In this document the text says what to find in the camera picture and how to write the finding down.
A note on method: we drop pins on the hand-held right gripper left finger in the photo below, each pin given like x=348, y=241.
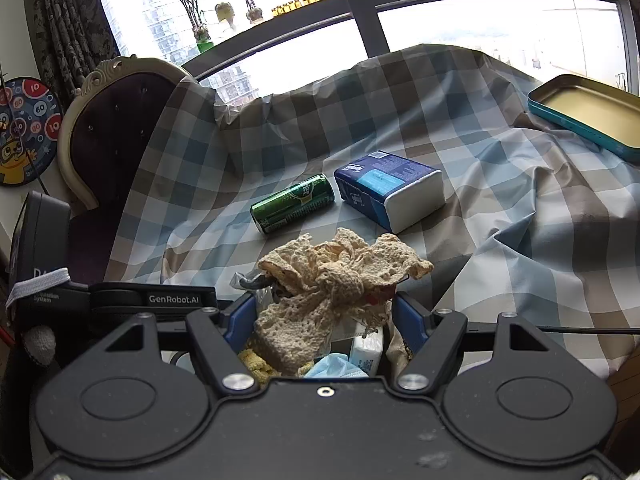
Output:
x=240, y=320

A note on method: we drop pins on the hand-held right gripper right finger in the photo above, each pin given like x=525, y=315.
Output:
x=407, y=320

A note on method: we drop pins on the yellow towel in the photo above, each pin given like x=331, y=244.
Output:
x=255, y=362

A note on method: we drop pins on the white tissue pack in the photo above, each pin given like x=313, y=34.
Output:
x=365, y=352

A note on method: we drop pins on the light blue face mask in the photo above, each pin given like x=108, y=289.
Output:
x=330, y=366

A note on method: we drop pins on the beige crochet cloth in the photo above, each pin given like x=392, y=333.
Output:
x=320, y=270

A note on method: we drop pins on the person's left hand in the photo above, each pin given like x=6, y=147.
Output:
x=42, y=345

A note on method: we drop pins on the round dartboard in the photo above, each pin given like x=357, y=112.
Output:
x=30, y=125

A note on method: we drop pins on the green drink can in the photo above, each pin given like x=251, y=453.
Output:
x=292, y=203

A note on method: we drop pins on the checked tablecloth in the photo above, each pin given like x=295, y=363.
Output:
x=500, y=220

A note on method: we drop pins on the blue tissue pack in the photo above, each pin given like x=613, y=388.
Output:
x=385, y=185

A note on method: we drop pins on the patterned dark curtain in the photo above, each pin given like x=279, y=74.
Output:
x=70, y=20

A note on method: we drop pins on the sprouting plant in green pot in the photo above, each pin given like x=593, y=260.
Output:
x=202, y=42

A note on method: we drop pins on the teal tin tray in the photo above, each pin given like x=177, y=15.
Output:
x=590, y=110

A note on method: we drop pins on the row of small amber bottles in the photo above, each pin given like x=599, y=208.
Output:
x=300, y=6

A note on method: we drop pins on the purple chair with cream frame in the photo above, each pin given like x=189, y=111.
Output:
x=115, y=130

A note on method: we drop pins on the dark window frame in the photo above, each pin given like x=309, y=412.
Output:
x=357, y=10

